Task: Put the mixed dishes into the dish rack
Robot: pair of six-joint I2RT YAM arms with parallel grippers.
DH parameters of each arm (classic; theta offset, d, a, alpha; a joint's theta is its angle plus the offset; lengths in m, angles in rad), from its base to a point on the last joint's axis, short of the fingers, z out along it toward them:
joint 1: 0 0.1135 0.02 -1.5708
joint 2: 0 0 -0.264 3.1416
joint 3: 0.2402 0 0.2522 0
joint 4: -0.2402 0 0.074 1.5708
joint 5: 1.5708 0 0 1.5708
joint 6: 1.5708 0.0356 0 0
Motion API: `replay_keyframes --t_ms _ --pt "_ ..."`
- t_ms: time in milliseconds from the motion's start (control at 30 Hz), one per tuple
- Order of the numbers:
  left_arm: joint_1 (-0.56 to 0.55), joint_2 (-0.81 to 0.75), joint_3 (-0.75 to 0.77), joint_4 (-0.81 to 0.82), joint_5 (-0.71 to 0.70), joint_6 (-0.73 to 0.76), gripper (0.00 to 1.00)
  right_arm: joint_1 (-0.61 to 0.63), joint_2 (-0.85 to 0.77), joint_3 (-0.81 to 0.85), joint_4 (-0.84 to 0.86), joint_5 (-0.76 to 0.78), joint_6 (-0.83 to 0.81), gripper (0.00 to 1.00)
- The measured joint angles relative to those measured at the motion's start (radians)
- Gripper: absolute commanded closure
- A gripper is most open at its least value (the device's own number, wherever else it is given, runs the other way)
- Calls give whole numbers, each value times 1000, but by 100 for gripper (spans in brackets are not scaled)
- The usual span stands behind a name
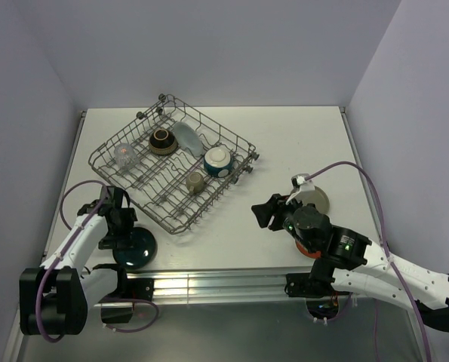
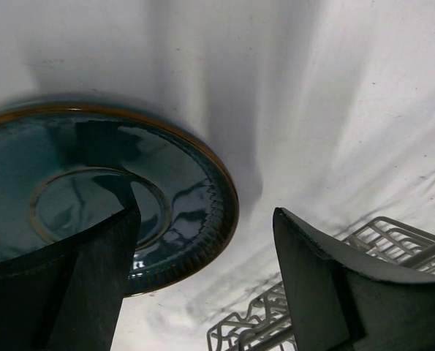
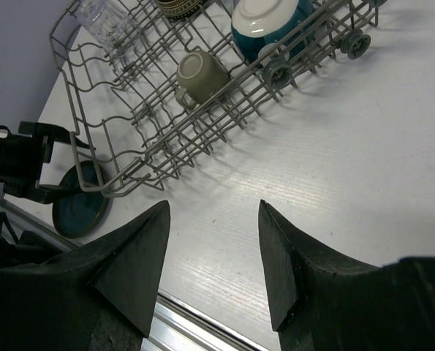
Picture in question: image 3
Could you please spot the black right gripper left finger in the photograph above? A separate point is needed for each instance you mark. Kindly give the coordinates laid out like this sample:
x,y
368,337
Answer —
x,y
100,296

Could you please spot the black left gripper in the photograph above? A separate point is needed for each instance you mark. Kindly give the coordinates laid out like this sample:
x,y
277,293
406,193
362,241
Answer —
x,y
21,159

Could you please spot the brown bowl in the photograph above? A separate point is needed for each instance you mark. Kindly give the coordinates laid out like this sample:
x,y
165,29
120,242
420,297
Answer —
x,y
178,9

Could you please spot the clear drinking glass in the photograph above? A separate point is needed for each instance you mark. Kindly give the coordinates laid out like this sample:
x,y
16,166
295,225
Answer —
x,y
112,26

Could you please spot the aluminium table edge rail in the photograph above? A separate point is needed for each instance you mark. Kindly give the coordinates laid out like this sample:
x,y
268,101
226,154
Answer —
x,y
210,295

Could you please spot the grey wire dish rack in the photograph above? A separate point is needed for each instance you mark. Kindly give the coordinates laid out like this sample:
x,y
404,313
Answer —
x,y
153,84

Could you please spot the grey ceramic mug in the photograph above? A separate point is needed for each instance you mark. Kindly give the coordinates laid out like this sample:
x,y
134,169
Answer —
x,y
200,76

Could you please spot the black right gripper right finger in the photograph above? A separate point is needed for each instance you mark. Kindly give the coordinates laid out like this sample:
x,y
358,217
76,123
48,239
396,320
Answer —
x,y
321,299

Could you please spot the teal bowl cream inside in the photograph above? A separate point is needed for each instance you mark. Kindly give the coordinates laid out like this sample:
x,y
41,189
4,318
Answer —
x,y
256,24

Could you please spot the dark teal plate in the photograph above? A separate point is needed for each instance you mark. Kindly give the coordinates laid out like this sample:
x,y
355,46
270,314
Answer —
x,y
79,214

